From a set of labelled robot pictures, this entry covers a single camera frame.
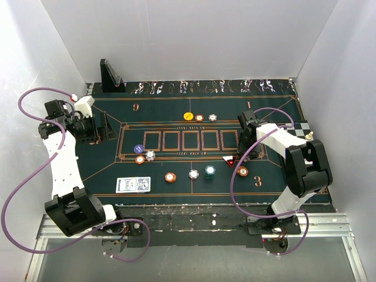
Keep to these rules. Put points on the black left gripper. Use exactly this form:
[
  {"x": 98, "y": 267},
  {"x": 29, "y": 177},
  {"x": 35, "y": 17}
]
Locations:
[{"x": 106, "y": 129}]

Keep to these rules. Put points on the black white chessboard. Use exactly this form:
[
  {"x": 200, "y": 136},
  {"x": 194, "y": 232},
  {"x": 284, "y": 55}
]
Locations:
[{"x": 302, "y": 129}]

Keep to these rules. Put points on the dark green poker mat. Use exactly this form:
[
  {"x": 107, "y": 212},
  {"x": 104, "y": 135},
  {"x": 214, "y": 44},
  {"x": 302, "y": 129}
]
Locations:
[{"x": 151, "y": 114}]

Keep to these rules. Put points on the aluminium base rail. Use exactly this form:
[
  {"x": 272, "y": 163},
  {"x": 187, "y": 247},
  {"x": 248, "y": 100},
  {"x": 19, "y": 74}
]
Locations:
[{"x": 326, "y": 253}]

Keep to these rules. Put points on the blue playing card deck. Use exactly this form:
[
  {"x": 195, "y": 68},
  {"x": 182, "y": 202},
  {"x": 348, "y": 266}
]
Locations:
[{"x": 133, "y": 185}]

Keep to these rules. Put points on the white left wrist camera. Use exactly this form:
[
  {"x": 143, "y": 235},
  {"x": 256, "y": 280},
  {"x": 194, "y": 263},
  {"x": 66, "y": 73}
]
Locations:
[{"x": 84, "y": 106}]

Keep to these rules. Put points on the orange chips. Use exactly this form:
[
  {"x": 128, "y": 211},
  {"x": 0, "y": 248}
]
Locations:
[
  {"x": 242, "y": 171},
  {"x": 199, "y": 118},
  {"x": 140, "y": 159}
]

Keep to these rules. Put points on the white chess piece upper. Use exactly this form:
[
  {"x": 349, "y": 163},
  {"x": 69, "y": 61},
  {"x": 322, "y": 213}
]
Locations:
[{"x": 309, "y": 136}]

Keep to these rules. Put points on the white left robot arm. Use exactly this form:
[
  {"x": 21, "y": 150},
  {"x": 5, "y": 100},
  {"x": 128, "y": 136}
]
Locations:
[{"x": 73, "y": 208}]

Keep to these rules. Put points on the orange poker chip stack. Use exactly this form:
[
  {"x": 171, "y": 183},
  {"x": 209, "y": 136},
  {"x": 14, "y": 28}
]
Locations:
[{"x": 170, "y": 177}]

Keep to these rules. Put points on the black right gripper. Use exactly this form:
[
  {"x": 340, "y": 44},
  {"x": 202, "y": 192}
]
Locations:
[{"x": 241, "y": 148}]

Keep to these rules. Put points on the green poker chip stack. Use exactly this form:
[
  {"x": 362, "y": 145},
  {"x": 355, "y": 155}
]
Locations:
[{"x": 209, "y": 172}]

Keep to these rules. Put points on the red triangular dealer button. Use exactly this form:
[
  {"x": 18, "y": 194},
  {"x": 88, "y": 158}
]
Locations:
[{"x": 230, "y": 160}]

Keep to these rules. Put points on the black card shoe holder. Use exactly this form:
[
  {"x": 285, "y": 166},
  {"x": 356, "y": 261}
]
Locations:
[{"x": 111, "y": 81}]

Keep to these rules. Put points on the purple small blind button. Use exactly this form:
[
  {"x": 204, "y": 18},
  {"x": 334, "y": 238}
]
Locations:
[{"x": 138, "y": 149}]

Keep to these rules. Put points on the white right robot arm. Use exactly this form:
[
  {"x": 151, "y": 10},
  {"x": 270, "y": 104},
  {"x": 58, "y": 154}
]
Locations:
[{"x": 279, "y": 140}]

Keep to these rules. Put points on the yellow big blind button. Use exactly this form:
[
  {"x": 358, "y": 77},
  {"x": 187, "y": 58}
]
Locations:
[{"x": 188, "y": 116}]

